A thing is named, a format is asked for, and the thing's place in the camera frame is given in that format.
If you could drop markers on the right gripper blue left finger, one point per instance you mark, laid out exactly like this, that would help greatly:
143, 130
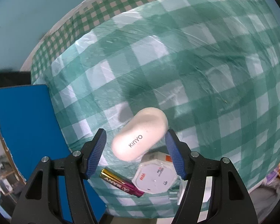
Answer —
93, 152

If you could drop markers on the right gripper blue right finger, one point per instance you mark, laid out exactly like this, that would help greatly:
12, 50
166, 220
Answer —
179, 152

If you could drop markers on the white octagonal adapter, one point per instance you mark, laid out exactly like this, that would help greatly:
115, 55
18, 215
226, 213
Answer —
155, 174

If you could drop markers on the white oval earbuds case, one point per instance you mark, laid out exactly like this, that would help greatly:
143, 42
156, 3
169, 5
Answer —
141, 133

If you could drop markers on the blue cardboard box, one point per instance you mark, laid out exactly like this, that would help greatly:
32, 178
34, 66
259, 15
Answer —
31, 136

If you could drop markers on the white cube charger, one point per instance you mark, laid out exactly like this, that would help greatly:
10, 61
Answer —
178, 194

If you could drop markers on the pink gold battery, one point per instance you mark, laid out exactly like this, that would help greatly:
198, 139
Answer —
120, 183

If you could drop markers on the green checkered plastic tablecloth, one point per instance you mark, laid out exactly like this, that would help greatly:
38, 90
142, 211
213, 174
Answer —
212, 66

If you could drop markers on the green beige checkered cloth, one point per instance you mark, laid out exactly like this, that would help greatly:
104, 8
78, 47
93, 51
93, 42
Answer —
76, 23

